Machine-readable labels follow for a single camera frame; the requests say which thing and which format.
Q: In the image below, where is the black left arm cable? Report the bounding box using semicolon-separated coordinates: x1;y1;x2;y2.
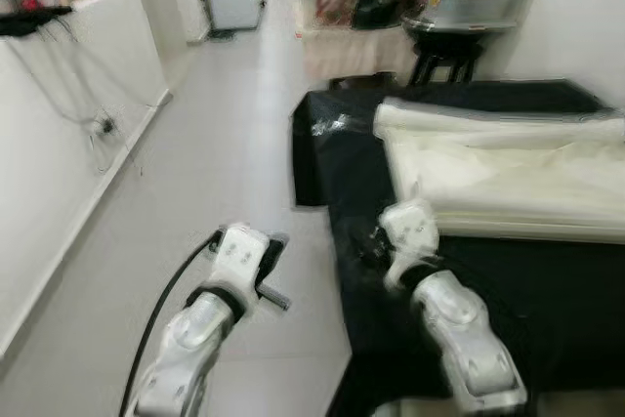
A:
117;229;228;417

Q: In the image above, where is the beige cloth covered table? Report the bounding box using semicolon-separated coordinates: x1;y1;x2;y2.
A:
301;24;421;86

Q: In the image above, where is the black wall cable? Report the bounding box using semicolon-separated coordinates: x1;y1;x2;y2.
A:
20;31;167;174

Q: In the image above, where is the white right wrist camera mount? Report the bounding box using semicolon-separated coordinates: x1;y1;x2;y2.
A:
376;199;440;291

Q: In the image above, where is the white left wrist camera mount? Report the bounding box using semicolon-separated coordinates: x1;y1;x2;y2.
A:
210;224;272;293

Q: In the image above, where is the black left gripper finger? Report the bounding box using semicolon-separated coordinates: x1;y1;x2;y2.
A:
258;234;291;287

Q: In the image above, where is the black tablecloth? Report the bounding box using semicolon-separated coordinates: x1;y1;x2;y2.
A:
291;80;625;417

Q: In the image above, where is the black round stool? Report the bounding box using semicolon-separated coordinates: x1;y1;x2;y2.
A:
410;36;484;86

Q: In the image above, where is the clear plastic storage box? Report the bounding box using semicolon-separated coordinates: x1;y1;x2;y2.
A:
422;0;533;29

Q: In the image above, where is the white plastic children table top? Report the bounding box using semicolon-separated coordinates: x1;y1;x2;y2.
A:
374;97;625;244

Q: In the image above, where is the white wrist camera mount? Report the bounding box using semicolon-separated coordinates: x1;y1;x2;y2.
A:
210;224;272;293
376;199;440;291

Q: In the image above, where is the clear tape piece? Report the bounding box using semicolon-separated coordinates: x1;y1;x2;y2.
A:
311;112;354;137

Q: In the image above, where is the black power plug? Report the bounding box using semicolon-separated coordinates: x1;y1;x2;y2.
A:
93;116;118;137

